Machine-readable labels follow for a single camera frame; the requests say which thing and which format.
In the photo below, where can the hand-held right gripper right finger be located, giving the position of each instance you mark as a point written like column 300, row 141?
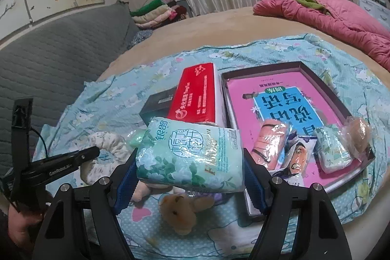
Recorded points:
column 254, row 187

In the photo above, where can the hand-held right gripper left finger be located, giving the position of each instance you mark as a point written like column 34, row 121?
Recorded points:
column 126, row 187

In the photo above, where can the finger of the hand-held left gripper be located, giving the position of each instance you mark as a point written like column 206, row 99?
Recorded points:
column 86, row 155

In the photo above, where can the cream plush toy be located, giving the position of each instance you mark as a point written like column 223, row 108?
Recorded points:
column 141, row 190

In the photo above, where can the white floral scrunchie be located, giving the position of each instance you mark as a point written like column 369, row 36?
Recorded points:
column 103, row 141

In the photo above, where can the pink face mask pack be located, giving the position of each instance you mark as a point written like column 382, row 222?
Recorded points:
column 268, row 141

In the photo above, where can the green puff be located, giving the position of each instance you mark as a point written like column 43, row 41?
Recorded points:
column 135, row 138

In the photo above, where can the cartoon face snack packet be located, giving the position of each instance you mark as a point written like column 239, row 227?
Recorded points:
column 297, row 159

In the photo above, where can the yellow plush toy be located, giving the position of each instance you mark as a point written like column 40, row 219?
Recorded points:
column 179, row 211

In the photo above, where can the large green floral tissue pack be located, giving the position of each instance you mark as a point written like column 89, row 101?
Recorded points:
column 189, row 156

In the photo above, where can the small green floral tissue pack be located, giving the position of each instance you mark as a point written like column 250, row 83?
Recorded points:
column 332, row 147

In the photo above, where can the beige puff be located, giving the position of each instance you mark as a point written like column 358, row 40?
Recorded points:
column 356, row 133

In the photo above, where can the dark shallow tray box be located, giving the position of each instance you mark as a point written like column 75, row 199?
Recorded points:
column 262, row 68

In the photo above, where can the person's left hand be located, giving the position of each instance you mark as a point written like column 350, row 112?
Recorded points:
column 23, row 228

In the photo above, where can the pink and blue book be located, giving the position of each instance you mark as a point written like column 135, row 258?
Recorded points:
column 240, row 113

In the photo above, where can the cartoon cat printed blanket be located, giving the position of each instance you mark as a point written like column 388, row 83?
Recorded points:
column 128, row 86

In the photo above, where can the dark cardboard box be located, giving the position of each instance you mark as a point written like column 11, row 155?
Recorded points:
column 158, row 104

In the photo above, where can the grey quilted headboard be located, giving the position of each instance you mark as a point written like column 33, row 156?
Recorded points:
column 61, row 59

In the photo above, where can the red tissue pack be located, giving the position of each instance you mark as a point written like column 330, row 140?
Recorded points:
column 195, row 95

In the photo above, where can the dark patterned cloth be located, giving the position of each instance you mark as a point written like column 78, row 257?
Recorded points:
column 141, row 36

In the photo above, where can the stack of folded clothes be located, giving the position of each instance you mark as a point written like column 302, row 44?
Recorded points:
column 158, row 10

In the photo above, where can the tan bed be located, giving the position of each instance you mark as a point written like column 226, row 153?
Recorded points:
column 213, row 25

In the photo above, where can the pink quilt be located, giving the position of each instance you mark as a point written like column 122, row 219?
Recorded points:
column 335, row 13

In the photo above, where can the white drawer cabinet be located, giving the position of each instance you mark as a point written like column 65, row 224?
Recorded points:
column 373, row 4

